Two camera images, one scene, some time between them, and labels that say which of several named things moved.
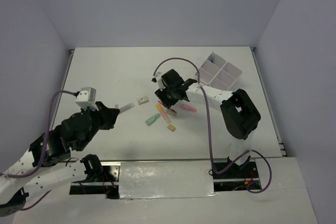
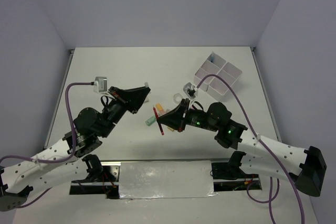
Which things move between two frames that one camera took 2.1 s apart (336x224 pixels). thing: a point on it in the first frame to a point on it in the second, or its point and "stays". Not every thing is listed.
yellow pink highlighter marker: (161, 109) stays
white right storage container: (226, 77) stays
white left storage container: (210, 68) stays
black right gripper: (166, 102) to (174, 118)
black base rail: (227, 177) stays
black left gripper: (109, 115) to (130, 99)
